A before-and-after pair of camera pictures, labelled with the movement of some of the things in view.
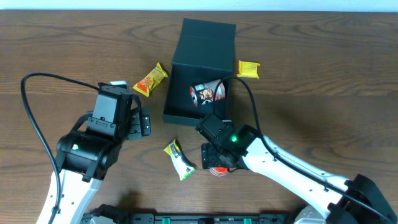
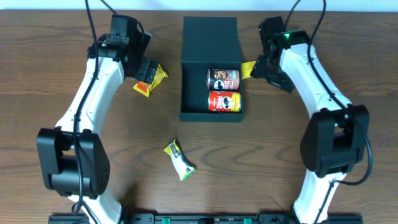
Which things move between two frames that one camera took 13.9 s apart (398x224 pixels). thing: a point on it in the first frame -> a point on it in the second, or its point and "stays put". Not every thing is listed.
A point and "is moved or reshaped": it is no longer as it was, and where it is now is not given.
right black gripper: x=211 y=156 -> x=261 y=70
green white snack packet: x=184 y=167 stays put
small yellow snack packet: x=248 y=69 stays put
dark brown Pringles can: x=204 y=92 -> x=222 y=79
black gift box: x=204 y=53 is moved or reshaped
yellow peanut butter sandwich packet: x=150 y=82 stays put
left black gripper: x=142 y=123 -> x=148 y=70
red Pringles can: x=219 y=171 -> x=224 y=101
